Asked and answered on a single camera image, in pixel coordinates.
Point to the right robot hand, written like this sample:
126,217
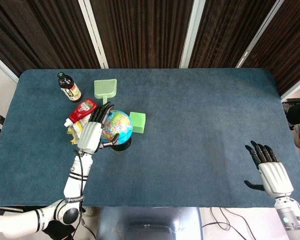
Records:
273,175

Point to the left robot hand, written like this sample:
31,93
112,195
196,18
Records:
92,132

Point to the small desk globe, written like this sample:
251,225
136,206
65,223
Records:
118,127

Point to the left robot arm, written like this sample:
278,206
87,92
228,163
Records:
62,200

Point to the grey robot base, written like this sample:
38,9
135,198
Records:
150,223

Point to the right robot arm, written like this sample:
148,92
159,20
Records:
290,215

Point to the yellow white snack bag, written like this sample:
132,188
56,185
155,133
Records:
75,130

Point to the red ketchup bottle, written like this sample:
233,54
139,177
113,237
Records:
81,111

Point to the green plastic dustpan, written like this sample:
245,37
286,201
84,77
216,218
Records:
105,90

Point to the green cube block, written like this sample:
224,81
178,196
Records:
137,122

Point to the dark glass sauce bottle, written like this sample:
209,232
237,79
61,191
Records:
70,88

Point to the blue table cloth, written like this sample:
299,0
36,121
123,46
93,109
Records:
177,150

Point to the black camera equipment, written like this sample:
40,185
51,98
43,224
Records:
298,115

